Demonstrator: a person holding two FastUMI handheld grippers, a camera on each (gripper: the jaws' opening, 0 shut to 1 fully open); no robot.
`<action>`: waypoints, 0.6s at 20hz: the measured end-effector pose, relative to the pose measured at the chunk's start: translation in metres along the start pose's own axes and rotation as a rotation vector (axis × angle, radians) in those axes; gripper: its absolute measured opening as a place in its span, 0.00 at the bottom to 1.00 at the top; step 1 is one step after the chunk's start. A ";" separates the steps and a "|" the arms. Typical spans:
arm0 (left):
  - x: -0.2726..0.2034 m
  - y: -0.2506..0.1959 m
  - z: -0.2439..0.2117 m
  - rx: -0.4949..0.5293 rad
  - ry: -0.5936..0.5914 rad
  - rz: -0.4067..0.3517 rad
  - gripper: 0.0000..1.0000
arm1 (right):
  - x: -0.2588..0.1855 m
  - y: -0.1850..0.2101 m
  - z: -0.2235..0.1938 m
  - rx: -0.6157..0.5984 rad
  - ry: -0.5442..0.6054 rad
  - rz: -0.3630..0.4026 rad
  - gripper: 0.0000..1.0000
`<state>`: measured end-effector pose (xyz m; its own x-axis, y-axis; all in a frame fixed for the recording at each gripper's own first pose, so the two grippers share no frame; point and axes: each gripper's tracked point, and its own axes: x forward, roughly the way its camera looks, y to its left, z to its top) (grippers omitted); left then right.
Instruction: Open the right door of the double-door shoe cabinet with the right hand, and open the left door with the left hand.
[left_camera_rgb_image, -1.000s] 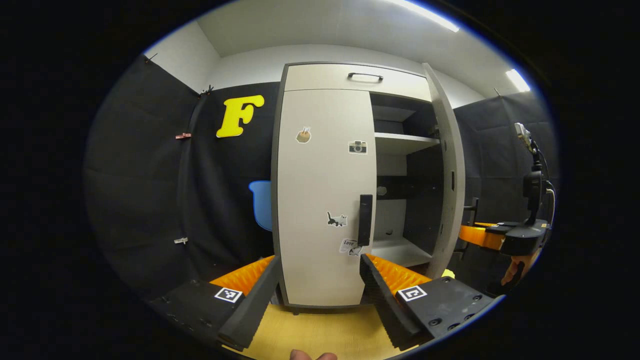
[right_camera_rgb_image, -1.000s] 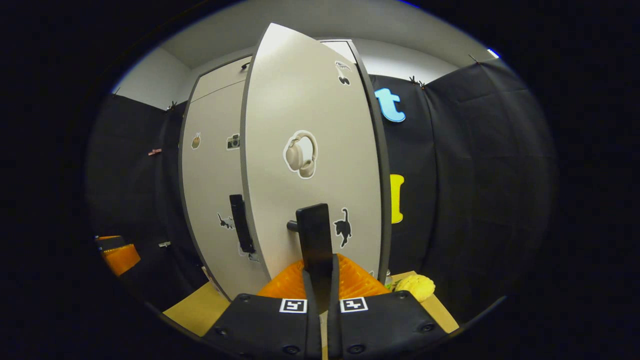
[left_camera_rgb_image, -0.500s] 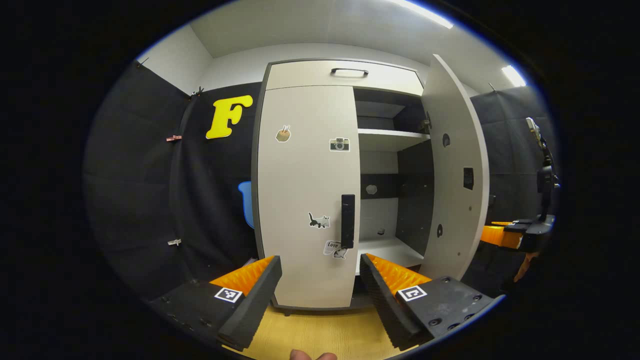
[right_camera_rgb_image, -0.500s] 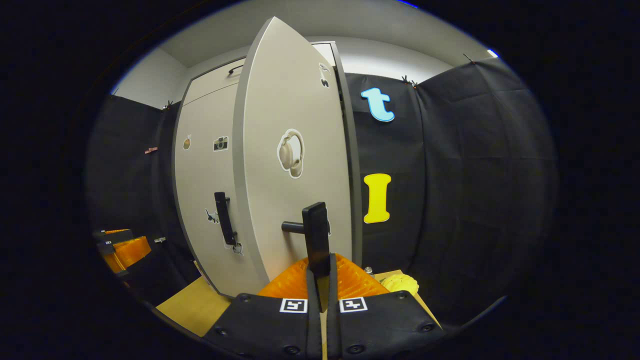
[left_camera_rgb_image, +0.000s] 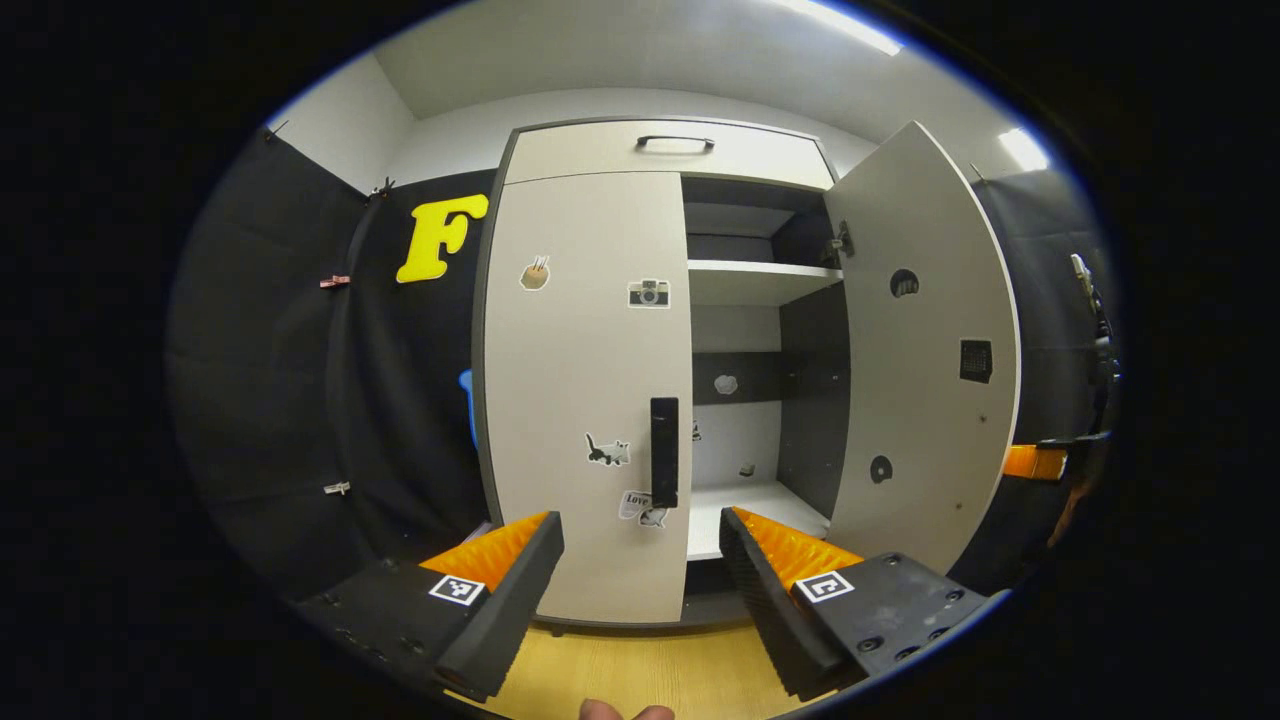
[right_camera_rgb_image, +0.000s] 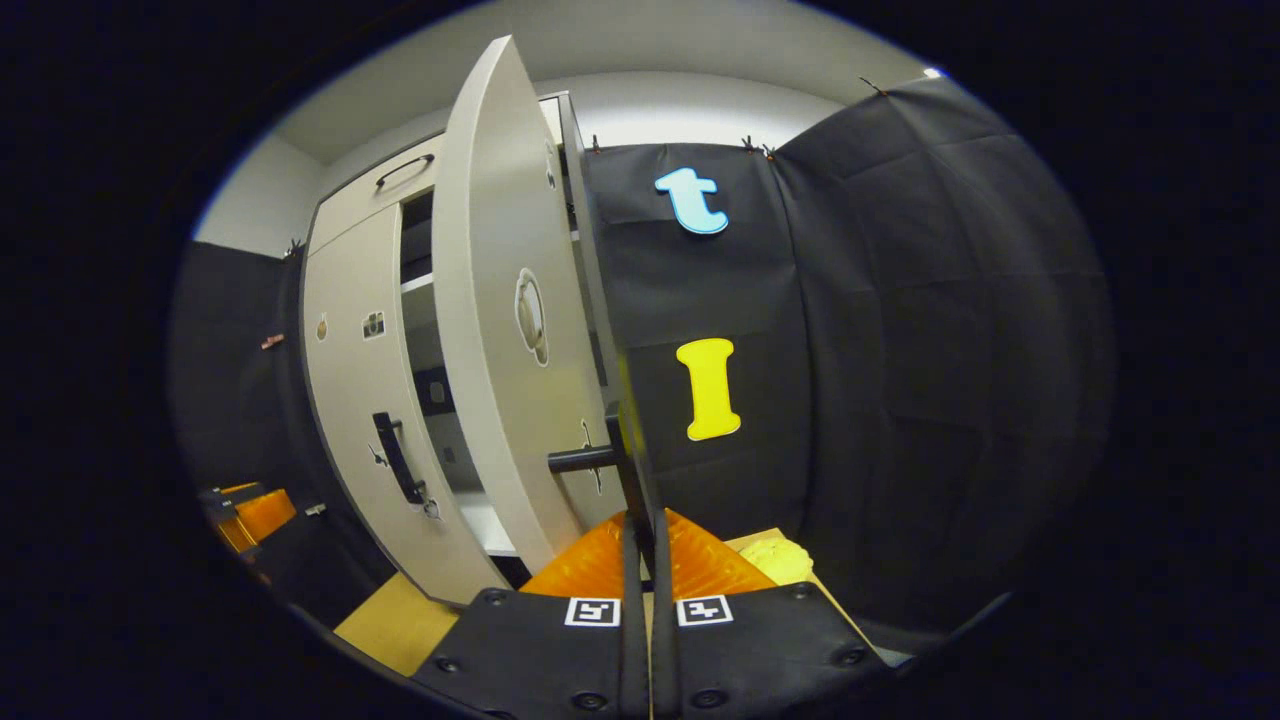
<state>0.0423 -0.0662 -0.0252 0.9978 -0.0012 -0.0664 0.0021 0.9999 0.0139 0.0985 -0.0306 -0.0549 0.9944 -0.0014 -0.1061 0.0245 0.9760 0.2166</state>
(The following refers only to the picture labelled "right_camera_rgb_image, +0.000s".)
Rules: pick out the white cabinet bottom shelf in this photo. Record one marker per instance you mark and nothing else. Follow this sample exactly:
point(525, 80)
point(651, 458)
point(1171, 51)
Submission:
point(485, 525)

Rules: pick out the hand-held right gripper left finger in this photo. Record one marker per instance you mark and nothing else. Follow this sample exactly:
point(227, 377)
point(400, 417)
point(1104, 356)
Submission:
point(530, 650)

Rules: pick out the black backdrop cloth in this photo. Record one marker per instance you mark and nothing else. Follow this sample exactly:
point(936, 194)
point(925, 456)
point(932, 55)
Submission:
point(900, 350)
point(220, 380)

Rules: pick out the white cabinet shelf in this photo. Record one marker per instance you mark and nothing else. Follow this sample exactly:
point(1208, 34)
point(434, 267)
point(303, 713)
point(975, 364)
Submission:
point(485, 525)
point(416, 283)

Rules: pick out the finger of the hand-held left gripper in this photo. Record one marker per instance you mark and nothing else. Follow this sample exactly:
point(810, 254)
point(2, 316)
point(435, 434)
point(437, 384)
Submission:
point(268, 515)
point(235, 537)

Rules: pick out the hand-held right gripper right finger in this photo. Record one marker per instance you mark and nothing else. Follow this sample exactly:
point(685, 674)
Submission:
point(760, 650)

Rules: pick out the beige cabinet drawer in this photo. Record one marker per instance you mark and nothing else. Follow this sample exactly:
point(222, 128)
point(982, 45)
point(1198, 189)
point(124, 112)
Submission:
point(370, 200)

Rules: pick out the beige double-door shoe cabinet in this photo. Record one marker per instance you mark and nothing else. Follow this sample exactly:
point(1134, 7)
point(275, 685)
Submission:
point(590, 260)

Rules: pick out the beige cabinet door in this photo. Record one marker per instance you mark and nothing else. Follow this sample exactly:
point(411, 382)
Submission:
point(350, 400)
point(490, 300)

